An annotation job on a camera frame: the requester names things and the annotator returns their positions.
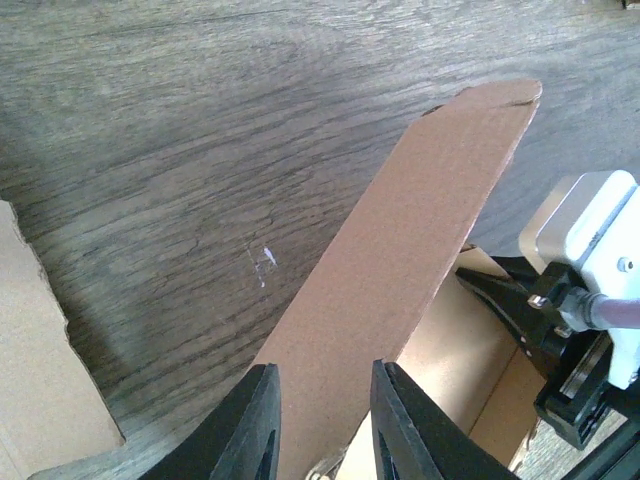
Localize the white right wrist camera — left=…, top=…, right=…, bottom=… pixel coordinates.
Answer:
left=518, top=170, right=639, bottom=390

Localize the large flat cardboard blank front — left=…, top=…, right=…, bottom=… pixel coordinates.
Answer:
left=1, top=202, right=125, bottom=479

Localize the small brown cardboard box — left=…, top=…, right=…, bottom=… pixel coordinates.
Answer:
left=256, top=79, right=542, bottom=479

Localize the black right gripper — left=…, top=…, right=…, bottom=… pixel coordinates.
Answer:
left=456, top=259, right=639, bottom=479

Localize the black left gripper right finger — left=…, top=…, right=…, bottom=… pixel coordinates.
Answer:
left=370, top=360, right=516, bottom=480

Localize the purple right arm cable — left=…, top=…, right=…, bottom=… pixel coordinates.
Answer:
left=559, top=289, right=640, bottom=334

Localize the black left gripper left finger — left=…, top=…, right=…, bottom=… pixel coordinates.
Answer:
left=142, top=364, right=281, bottom=480

